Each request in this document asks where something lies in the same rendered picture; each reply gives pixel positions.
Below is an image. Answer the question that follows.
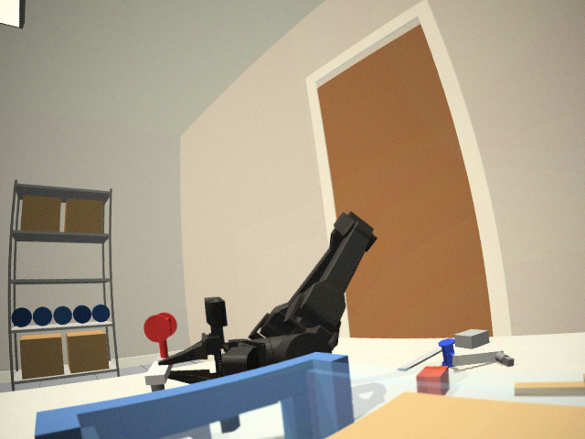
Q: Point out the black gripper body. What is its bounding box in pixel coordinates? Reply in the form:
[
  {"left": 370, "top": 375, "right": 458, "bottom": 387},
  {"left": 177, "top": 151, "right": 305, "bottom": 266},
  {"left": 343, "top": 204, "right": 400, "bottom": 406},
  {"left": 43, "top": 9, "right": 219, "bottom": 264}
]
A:
[{"left": 205, "top": 297, "right": 274, "bottom": 380}]

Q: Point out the grey crank handle with blue knob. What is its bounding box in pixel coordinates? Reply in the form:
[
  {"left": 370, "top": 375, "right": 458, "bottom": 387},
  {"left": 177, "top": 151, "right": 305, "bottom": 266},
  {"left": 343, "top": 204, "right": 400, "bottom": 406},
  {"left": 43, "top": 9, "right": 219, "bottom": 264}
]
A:
[{"left": 438, "top": 338, "right": 515, "bottom": 368}]

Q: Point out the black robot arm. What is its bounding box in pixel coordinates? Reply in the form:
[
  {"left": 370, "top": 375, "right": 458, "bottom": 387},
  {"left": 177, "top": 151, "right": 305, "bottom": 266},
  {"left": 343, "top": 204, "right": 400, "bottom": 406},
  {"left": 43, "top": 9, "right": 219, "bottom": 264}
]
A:
[{"left": 221, "top": 211, "right": 377, "bottom": 377}]

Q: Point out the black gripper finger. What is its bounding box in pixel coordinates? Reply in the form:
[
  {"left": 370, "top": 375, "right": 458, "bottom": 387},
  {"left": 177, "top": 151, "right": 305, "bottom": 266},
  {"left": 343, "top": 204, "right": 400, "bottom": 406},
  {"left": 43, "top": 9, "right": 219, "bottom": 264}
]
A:
[
  {"left": 168, "top": 369, "right": 211, "bottom": 384},
  {"left": 158, "top": 333, "right": 207, "bottom": 366}
]

